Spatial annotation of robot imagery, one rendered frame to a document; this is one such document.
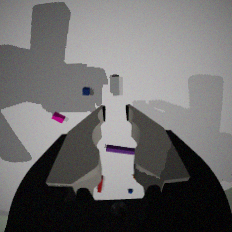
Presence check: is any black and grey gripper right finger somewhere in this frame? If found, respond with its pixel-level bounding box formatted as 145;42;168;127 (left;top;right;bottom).
126;104;232;232

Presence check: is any purple rod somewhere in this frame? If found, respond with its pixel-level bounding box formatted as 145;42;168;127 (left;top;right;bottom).
106;145;135;155

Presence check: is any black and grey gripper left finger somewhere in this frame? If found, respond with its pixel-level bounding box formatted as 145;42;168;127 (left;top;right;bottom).
4;105;106;232

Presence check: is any magenta rod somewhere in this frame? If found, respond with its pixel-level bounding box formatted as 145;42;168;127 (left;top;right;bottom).
52;112;65;123

